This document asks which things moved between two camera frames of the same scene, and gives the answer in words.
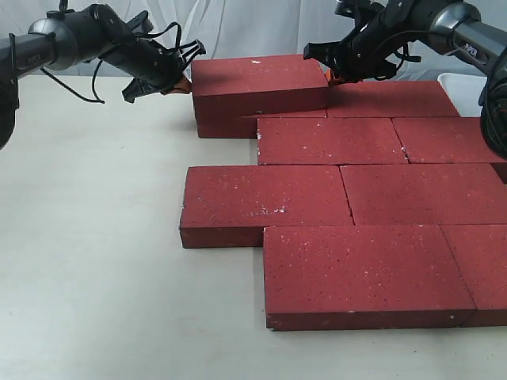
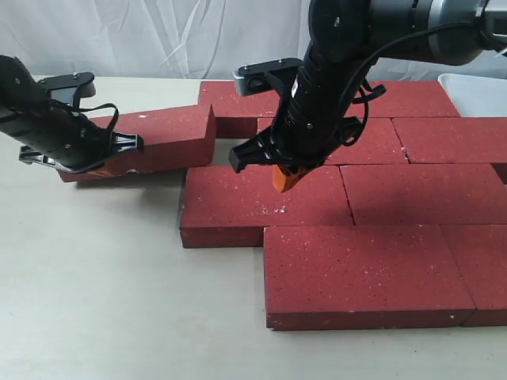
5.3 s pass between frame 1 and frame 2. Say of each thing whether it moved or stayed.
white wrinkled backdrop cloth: stayed
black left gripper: moved
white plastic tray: stayed
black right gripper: moved
